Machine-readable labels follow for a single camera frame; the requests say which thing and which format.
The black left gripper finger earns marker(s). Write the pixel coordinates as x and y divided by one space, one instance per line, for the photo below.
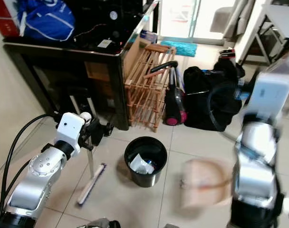
107 128
88 146

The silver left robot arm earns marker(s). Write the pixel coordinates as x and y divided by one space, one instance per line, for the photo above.
37 176

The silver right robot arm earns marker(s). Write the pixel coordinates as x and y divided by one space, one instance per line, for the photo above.
256 166

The teal floor mat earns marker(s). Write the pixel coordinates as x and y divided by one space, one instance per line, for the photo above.
182 47

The crumpled white paper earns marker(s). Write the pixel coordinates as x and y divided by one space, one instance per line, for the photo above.
142 165

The black round waste bin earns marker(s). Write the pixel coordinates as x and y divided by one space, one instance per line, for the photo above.
146 164

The wooden slatted rack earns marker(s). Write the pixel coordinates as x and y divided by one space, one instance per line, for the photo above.
144 88

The black and magenta vacuum cleaner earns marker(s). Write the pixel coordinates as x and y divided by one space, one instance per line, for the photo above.
174 102

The black glossy table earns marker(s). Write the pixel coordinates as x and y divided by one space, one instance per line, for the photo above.
68 61

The grey robot left leg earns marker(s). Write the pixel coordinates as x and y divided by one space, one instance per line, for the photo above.
104 223

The black backpack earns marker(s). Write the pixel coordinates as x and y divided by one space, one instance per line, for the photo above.
208 97

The blue fabric bag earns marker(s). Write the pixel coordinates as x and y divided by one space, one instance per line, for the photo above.
47 21

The red cardboard box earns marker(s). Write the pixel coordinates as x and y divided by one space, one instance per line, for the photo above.
4 14

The grey armchair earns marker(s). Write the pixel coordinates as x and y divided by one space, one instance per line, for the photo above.
221 19

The beige curtain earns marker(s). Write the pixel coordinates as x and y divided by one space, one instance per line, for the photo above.
239 19

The white desk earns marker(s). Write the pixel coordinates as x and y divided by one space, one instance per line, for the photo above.
268 23

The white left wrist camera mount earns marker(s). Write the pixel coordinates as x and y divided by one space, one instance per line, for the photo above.
70 128

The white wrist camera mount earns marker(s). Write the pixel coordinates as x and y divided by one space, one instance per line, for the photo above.
267 95
70 128

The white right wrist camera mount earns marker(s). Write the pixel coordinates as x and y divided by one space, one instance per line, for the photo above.
267 95

